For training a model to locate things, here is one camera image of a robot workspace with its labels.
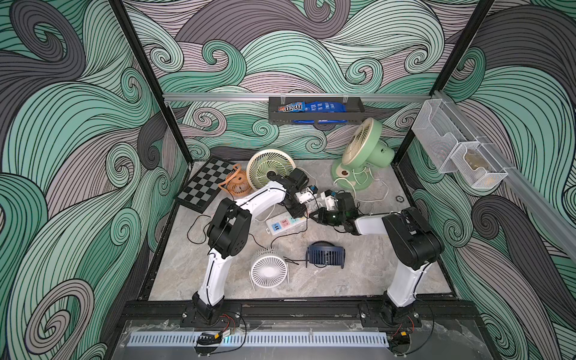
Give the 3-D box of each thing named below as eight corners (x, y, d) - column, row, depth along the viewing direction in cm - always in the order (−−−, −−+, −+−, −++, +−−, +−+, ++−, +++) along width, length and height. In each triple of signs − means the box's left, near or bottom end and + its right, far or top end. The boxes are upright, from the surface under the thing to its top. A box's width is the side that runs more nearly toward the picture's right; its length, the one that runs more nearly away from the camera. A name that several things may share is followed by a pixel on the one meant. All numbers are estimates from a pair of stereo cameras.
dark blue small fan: (306, 270, 85) (308, 262, 78) (305, 250, 90) (307, 241, 83) (341, 270, 85) (347, 262, 78) (338, 250, 90) (343, 241, 83)
